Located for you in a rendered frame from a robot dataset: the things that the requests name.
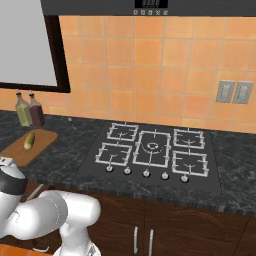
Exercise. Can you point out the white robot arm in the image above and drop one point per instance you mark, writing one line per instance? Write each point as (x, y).
(33, 216)

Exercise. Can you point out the wooden cutting board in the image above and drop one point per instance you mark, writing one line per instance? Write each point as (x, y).
(43, 140)

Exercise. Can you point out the green cucumber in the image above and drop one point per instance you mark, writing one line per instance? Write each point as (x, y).
(29, 142)

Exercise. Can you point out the silver hob knob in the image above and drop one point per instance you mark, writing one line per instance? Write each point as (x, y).
(184, 178)
(146, 173)
(127, 171)
(164, 175)
(109, 169)

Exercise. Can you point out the black gas hob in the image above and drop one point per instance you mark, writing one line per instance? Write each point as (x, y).
(100, 166)

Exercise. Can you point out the dark red vinegar bottle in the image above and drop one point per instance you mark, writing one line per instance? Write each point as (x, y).
(37, 115)

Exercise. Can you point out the dark brown cupboard door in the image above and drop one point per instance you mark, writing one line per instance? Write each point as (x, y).
(200, 233)
(252, 238)
(116, 223)

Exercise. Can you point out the yellow oil bottle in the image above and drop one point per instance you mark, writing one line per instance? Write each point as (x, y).
(23, 113)

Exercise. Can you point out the dark range hood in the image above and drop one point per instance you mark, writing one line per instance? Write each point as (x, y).
(200, 7)

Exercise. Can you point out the grey wall socket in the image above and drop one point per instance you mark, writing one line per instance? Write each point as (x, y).
(243, 92)
(225, 91)

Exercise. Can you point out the grey window with dark frame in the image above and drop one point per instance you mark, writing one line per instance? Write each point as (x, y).
(23, 40)

